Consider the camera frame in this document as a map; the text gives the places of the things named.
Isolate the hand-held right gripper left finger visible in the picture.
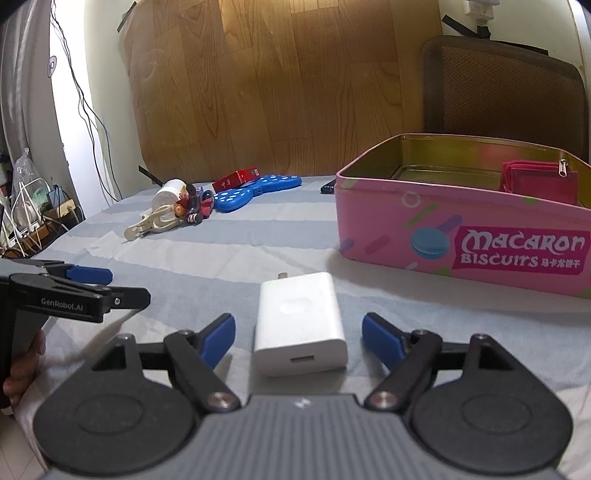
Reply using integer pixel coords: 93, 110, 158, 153
91, 313, 242, 414

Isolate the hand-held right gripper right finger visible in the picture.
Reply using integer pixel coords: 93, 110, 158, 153
361, 313, 514, 413

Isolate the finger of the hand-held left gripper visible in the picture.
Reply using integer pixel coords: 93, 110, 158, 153
99, 286, 152, 317
44, 261, 113, 285

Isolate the white charger adapter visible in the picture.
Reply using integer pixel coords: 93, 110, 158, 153
252, 271, 348, 378

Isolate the pink biscuit tin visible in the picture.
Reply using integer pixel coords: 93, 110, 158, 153
336, 133, 591, 300

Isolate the red cigarette pack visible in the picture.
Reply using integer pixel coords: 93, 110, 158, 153
212, 168, 262, 193

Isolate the person's left hand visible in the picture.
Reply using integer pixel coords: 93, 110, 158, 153
2, 330, 47, 407

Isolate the cardboard box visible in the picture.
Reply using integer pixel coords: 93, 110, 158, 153
44, 185, 79, 229

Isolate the striped bed sheet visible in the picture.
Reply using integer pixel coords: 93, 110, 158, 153
0, 173, 591, 480

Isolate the white tape roll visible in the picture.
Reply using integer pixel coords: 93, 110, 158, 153
152, 178, 188, 213

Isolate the clear plastic bag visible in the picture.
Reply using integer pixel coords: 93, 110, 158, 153
11, 148, 40, 195

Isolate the grey curtain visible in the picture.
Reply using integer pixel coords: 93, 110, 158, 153
0, 0, 54, 195

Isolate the red zip pouch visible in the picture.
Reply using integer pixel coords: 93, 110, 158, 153
501, 158, 579, 206

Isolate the wooden board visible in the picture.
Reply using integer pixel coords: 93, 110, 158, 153
121, 0, 444, 185

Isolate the brown mesh chair back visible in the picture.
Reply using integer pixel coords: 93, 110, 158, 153
421, 36, 587, 160

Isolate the white charging cables bundle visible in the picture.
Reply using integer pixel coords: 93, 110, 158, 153
4, 178, 81, 254

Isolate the red black toy keychain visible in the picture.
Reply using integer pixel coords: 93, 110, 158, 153
174, 182, 215, 227

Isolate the thin dark cable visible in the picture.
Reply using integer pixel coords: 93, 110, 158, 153
69, 60, 105, 188

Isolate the black cable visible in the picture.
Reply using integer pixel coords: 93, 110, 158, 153
60, 28, 122, 201

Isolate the black strap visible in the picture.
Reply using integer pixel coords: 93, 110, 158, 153
441, 15, 551, 55

